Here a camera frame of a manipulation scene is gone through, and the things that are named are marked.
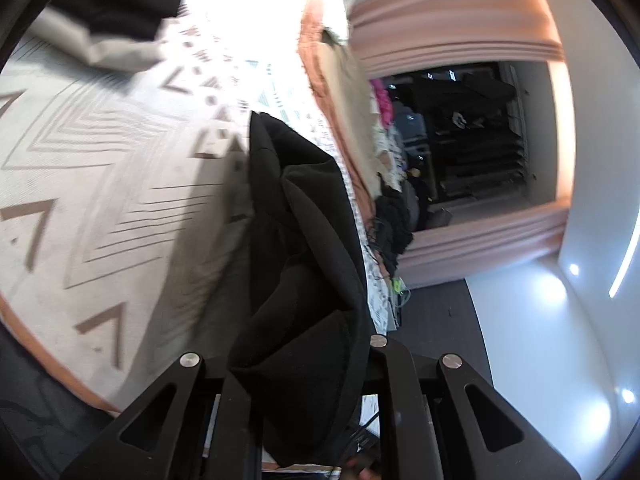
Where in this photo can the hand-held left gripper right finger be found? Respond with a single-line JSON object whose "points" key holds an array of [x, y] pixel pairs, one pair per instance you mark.
{"points": [[395, 410]]}

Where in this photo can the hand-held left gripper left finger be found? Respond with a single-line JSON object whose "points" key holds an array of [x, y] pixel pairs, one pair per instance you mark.
{"points": [[235, 425]]}

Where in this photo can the black shirt with yellow print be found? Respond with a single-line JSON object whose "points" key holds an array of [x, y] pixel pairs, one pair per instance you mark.
{"points": [[300, 260]]}

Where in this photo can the pile of black clothes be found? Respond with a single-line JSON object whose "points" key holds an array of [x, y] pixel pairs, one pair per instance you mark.
{"points": [[392, 230]]}

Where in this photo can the white bedside box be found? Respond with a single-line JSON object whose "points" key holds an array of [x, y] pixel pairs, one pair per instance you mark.
{"points": [[398, 310]]}

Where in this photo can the green packet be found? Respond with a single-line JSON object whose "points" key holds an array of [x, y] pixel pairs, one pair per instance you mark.
{"points": [[397, 285]]}

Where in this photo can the pink curtain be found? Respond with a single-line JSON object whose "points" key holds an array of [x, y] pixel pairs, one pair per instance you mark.
{"points": [[475, 245], [450, 25]]}

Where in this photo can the round ceiling spotlight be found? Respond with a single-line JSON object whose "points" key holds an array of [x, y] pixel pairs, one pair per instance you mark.
{"points": [[574, 269], [627, 395]]}

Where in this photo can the white printed bedding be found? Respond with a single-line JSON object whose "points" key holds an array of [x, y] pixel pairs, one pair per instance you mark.
{"points": [[395, 155]]}

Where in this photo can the white patterned bed blanket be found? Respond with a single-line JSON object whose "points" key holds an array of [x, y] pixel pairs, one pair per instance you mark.
{"points": [[125, 185]]}

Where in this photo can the tan blanket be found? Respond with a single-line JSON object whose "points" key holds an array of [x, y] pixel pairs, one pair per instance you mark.
{"points": [[355, 110]]}

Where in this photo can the bright pink cloth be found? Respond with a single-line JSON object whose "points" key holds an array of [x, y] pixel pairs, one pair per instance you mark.
{"points": [[382, 105]]}

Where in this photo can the salmon quilt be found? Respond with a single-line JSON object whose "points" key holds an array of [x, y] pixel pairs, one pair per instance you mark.
{"points": [[320, 75]]}

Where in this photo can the beige cloth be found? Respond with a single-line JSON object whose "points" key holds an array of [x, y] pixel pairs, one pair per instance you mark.
{"points": [[110, 52]]}

